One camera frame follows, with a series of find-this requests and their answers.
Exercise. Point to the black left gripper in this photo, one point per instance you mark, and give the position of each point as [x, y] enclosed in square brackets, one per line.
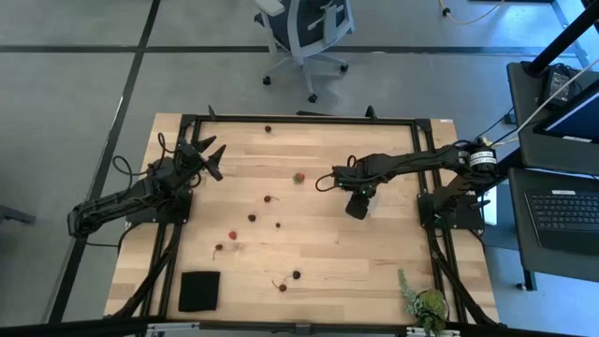
[189, 161]

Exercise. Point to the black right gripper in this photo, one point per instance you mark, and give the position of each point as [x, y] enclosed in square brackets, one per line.
[355, 180]

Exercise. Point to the red strawberry with leaves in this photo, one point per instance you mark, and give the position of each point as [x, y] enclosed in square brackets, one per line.
[298, 178]

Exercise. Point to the dark red cherry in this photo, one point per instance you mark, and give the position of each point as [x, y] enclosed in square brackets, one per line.
[296, 274]
[267, 198]
[218, 246]

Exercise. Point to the red raspberry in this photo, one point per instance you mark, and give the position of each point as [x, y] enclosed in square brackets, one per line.
[232, 235]

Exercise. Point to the wrinkled red cherry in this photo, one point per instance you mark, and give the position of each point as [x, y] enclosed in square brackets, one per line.
[282, 287]

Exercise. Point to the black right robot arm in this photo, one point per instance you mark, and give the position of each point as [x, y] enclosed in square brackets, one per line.
[421, 161]

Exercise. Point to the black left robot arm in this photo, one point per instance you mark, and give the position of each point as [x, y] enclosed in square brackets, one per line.
[107, 206]

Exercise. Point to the dark cherry with stem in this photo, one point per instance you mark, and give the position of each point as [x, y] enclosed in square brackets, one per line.
[267, 128]

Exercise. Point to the black square cloth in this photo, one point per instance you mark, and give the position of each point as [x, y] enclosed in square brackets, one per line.
[199, 291]

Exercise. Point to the green artificial plant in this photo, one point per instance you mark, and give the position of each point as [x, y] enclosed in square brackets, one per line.
[428, 304]

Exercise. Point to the white mesh office chair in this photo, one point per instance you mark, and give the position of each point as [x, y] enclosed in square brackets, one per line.
[304, 28]

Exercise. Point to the black rig crossbeam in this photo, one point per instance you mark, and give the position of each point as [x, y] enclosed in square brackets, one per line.
[299, 328]

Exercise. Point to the black laptop desk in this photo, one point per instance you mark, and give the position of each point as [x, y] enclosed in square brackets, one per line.
[519, 243]

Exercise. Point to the black side desk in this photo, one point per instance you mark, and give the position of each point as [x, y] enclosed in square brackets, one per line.
[529, 140]

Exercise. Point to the grey chair base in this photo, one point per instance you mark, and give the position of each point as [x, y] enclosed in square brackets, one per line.
[14, 214]

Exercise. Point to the black laptop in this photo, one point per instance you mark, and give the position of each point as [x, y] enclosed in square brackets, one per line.
[561, 215]

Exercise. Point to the black power adapter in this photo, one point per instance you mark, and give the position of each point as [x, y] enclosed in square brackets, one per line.
[557, 84]

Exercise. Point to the lit computer monitor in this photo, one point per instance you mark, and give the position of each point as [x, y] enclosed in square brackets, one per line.
[575, 117]

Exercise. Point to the black rig post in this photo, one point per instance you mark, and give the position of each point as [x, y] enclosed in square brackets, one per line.
[561, 39]

